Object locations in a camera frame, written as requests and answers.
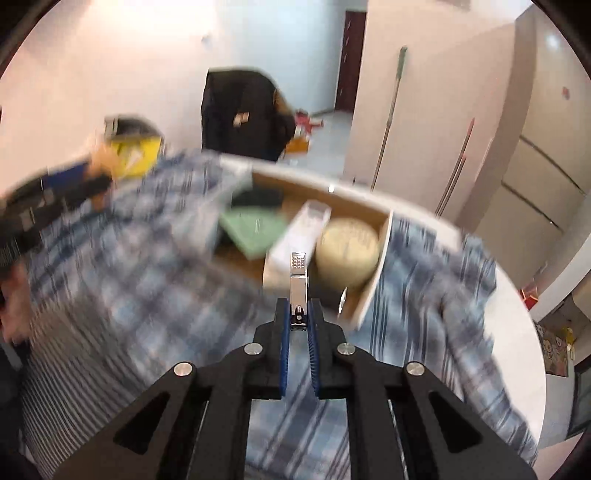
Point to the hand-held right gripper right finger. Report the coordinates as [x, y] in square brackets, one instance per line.
[314, 350]

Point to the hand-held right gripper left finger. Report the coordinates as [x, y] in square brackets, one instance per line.
[281, 350]

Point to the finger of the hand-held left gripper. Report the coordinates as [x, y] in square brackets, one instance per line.
[85, 188]
[67, 174]

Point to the silver nail clipper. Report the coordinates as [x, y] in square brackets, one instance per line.
[298, 286]

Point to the round tape roll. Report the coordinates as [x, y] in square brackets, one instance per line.
[348, 254]

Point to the long white box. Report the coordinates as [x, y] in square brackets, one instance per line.
[295, 240]

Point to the printed card packet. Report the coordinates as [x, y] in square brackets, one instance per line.
[254, 230]

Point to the small dark box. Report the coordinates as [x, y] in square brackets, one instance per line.
[256, 198]

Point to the person's left hand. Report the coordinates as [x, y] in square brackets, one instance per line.
[14, 304]

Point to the small silver metal tool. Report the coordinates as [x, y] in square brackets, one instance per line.
[342, 302]

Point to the yellow bag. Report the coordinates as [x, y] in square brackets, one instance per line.
[136, 154]

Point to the blue plaid blanket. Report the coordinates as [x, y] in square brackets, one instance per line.
[161, 300]

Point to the grey striped cloth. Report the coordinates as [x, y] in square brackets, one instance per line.
[69, 378]

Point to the red floor clutter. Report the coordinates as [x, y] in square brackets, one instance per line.
[307, 121]

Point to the cartoon printed panel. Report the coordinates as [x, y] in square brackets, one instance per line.
[556, 350]

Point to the dark wooden door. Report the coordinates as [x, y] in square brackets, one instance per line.
[349, 60]

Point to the beige refrigerator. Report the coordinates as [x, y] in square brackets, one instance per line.
[540, 152]

